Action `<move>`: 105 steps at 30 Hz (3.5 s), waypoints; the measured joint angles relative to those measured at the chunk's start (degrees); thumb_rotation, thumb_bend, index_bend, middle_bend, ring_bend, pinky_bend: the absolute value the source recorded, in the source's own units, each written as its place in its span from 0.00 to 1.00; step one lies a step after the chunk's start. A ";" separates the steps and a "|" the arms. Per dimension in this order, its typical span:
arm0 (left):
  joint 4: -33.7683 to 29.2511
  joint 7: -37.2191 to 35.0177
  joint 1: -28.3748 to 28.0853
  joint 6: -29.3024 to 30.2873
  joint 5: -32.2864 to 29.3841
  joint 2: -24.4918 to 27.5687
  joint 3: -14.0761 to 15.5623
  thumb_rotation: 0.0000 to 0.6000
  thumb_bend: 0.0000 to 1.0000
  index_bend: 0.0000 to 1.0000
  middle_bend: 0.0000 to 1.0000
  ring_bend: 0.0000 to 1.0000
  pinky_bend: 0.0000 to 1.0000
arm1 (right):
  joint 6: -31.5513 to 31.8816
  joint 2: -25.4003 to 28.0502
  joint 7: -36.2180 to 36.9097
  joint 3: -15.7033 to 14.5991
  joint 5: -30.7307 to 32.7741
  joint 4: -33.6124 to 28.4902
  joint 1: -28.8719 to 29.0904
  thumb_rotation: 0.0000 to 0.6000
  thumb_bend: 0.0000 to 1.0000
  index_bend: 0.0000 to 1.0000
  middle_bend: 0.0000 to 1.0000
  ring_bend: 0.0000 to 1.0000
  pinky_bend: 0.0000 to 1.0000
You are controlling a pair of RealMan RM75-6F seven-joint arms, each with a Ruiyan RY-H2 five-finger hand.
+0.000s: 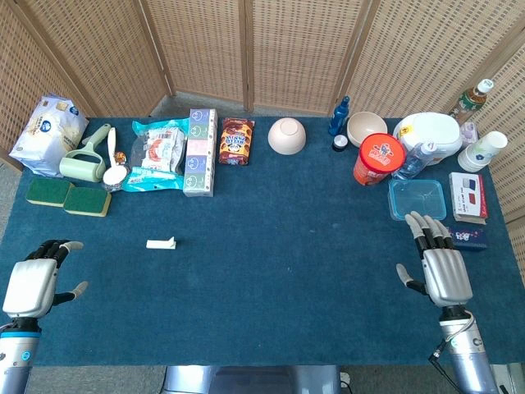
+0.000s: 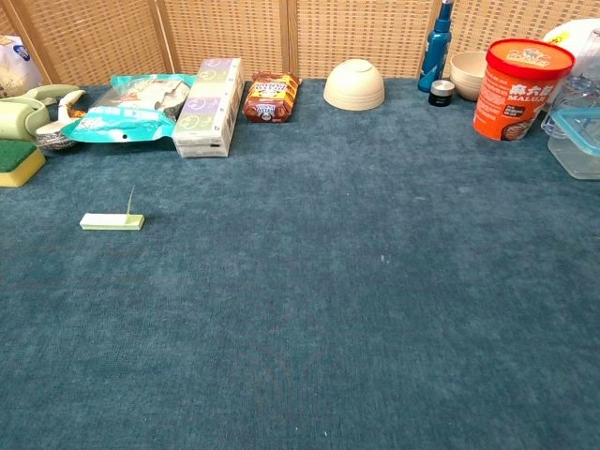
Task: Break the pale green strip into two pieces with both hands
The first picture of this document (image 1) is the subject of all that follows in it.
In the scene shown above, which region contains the black grey arm cable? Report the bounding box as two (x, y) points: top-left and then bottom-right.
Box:
(427, 314), (477, 389)

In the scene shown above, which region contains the teal blue table cloth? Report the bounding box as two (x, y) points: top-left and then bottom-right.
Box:
(0, 117), (525, 367)

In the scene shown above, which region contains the blue spray bottle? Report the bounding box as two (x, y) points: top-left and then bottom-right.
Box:
(327, 95), (351, 137)

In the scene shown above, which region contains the clear plastic water bottle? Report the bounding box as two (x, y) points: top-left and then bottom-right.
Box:
(392, 141), (440, 181)

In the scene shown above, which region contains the white purple box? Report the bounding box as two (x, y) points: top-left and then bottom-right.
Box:
(182, 108), (218, 198)

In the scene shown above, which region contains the woven bamboo folding screen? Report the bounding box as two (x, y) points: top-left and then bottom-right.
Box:
(0, 0), (525, 222)

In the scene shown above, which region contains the green yellow sponge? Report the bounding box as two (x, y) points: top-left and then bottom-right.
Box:
(63, 186), (112, 218)
(25, 176), (75, 208)

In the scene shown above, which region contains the orange instant noodle cup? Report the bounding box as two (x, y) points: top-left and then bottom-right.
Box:
(353, 132), (406, 188)

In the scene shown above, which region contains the teal plastic snack bag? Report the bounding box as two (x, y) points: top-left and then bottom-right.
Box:
(121, 117), (192, 194)

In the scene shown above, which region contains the small purple tissue pack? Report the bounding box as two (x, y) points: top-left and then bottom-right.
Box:
(459, 121), (480, 149)

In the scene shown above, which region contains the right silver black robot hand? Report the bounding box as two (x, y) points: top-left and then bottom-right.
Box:
(395, 211), (473, 309)

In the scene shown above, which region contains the stack of paper cups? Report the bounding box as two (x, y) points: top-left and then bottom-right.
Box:
(457, 131), (509, 172)

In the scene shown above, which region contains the dark blue small box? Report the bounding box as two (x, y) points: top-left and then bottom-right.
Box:
(445, 225), (490, 252)

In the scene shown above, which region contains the white handled steel scrubber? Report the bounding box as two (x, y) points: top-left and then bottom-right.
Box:
(102, 126), (131, 193)

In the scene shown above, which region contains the white flour bag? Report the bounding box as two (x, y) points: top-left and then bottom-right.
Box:
(8, 95), (89, 178)

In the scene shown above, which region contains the upturned beige bowl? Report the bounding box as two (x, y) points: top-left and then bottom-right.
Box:
(267, 117), (308, 155)

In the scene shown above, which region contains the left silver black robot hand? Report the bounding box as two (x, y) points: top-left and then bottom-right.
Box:
(2, 239), (89, 319)

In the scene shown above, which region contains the white red card box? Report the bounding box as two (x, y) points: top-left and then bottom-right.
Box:
(449, 172), (490, 226)

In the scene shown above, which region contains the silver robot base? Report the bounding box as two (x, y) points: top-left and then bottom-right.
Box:
(163, 364), (344, 394)

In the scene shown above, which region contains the green tea bottle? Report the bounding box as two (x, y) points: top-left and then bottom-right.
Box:
(449, 79), (495, 120)

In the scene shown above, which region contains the upright beige bowl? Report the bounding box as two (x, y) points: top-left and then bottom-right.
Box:
(347, 112), (389, 148)

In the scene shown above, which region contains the brown cookie pack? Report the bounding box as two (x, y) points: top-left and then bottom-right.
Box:
(217, 117), (255, 167)

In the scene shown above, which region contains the clear blue rimmed food container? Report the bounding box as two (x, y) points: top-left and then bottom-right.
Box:
(388, 178), (447, 222)

